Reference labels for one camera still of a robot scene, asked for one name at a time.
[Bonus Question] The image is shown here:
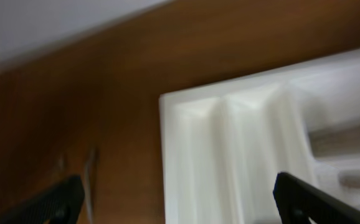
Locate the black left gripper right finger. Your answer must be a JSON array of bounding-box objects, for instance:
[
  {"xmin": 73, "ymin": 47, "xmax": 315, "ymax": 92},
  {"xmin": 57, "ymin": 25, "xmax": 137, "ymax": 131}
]
[{"xmin": 273, "ymin": 172, "xmax": 360, "ymax": 224}]

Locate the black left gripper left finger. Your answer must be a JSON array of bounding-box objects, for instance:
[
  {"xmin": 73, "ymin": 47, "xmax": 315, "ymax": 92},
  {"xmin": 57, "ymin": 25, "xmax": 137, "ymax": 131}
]
[{"xmin": 0, "ymin": 175, "xmax": 85, "ymax": 224}]

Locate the small metal teaspoon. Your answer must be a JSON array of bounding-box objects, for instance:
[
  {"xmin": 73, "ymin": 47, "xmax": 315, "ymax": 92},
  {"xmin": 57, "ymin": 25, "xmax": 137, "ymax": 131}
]
[
  {"xmin": 84, "ymin": 147, "xmax": 98, "ymax": 224},
  {"xmin": 55, "ymin": 154, "xmax": 67, "ymax": 178}
]

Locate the white plastic cutlery tray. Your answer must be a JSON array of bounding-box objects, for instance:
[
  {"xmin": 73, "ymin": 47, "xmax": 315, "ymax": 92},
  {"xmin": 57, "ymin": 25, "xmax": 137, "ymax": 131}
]
[{"xmin": 159, "ymin": 49, "xmax": 360, "ymax": 223}]

